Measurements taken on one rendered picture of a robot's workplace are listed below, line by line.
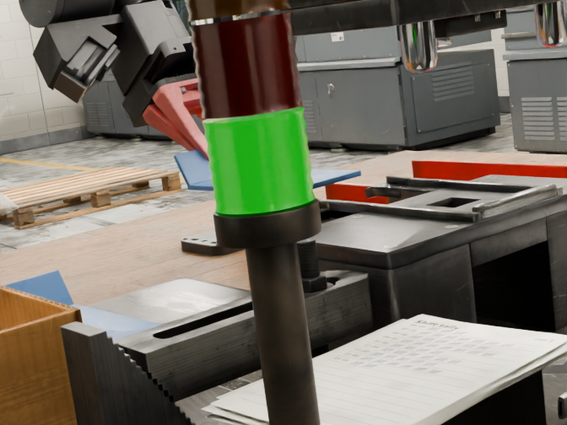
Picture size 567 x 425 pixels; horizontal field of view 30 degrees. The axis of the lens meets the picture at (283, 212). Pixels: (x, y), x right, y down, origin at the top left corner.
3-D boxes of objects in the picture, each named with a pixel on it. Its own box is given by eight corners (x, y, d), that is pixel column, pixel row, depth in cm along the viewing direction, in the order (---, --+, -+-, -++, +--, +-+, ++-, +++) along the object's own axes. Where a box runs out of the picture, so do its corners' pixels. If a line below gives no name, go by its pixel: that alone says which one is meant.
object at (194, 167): (245, 172, 93) (240, 138, 93) (361, 174, 81) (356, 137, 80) (179, 189, 89) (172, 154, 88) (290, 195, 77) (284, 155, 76)
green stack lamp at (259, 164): (273, 190, 42) (262, 107, 42) (336, 195, 39) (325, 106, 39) (195, 210, 40) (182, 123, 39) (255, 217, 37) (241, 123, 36)
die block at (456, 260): (500, 286, 79) (491, 187, 77) (616, 304, 71) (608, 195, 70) (293, 367, 67) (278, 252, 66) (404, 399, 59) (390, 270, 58)
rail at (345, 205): (337, 234, 73) (333, 199, 73) (485, 253, 63) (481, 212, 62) (332, 236, 73) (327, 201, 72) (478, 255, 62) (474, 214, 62)
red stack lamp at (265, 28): (262, 103, 42) (251, 18, 41) (325, 101, 39) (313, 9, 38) (181, 119, 39) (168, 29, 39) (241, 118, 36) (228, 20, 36)
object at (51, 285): (62, 306, 82) (56, 269, 81) (180, 333, 70) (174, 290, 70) (-20, 332, 77) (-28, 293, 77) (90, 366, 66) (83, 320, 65)
